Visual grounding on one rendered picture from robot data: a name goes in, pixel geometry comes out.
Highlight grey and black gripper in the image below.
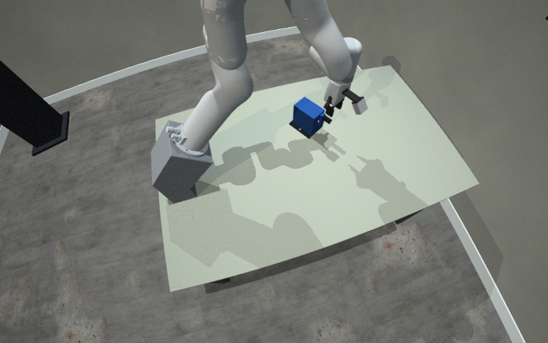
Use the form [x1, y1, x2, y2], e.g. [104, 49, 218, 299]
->
[324, 80, 352, 117]

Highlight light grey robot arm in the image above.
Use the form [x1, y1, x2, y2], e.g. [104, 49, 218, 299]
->
[166, 0, 362, 157]

